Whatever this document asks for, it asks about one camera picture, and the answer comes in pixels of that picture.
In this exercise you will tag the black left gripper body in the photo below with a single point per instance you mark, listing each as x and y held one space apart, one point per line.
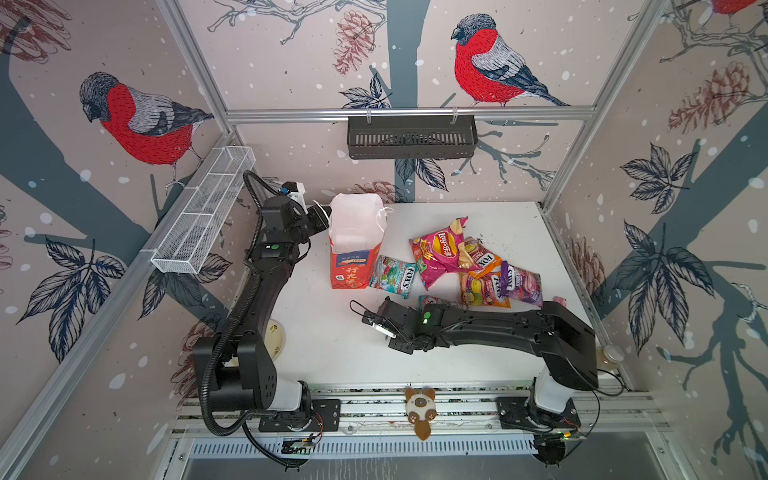
307 225

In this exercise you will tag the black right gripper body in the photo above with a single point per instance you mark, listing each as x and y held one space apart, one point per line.
402 341

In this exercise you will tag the red paper gift bag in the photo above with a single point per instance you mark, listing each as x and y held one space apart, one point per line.
357 227

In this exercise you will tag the orange Fox's candy bag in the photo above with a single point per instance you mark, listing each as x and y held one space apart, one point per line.
476 259
482 291

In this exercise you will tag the pink Lay's chips bag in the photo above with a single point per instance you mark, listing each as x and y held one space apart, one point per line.
443 251

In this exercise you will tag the purple Fox's candy bag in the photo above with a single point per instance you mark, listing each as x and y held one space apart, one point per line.
520 284

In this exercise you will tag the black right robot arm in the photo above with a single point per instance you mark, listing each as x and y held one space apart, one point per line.
553 333

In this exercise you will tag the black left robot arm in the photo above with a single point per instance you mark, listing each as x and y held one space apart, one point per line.
234 370

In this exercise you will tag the green snack packet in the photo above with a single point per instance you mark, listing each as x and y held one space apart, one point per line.
425 300

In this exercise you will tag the plush cat toy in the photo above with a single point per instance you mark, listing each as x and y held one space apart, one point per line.
421 410

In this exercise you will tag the white mesh tray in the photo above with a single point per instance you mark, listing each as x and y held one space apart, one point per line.
194 232

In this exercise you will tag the yellow round plate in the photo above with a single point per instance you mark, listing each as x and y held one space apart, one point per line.
274 338

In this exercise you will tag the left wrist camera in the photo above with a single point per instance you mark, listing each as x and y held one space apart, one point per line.
295 191

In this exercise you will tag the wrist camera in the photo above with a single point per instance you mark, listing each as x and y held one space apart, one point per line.
295 191
384 330

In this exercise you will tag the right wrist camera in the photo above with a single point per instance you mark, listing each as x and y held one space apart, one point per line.
384 330

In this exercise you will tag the black wire basket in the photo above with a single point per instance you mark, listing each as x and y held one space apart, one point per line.
412 137

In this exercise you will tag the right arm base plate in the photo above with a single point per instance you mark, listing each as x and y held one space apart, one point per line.
521 413

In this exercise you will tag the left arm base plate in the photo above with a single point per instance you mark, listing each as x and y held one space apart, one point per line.
321 415

